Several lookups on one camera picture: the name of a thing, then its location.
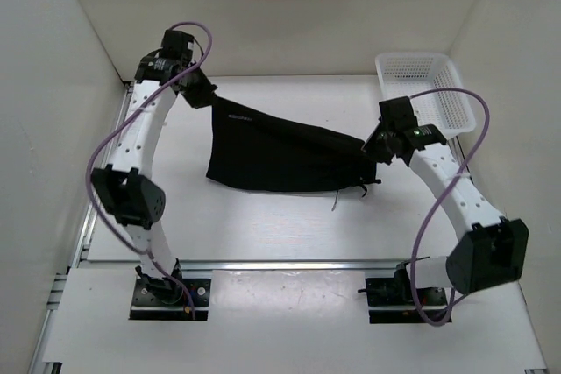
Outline black shorts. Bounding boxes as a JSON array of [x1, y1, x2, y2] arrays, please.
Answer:
[[206, 96, 381, 194]]

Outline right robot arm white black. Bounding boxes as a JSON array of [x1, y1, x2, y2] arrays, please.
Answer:
[[363, 96, 529, 304]]

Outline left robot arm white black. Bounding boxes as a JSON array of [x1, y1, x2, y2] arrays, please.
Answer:
[[87, 29, 217, 305]]

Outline white perforated plastic basket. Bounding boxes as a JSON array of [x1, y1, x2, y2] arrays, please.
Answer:
[[375, 52, 477, 139]]

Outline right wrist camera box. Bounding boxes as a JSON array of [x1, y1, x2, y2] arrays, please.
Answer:
[[379, 96, 418, 132]]

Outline aluminium right side rail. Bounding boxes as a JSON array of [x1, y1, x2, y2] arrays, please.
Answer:
[[449, 135, 501, 235]]

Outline aluminium rail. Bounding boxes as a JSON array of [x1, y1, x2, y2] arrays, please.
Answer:
[[180, 258, 405, 272], [449, 135, 501, 235], [28, 81, 134, 373]]

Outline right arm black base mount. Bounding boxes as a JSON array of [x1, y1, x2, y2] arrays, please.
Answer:
[[357, 263, 448, 325]]

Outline aluminium front rail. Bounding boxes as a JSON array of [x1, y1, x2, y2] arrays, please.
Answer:
[[180, 258, 405, 272]]

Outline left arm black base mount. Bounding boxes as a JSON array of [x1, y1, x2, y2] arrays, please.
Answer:
[[129, 266, 211, 321]]

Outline aluminium left side rail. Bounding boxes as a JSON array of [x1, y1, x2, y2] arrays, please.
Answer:
[[28, 81, 134, 373]]

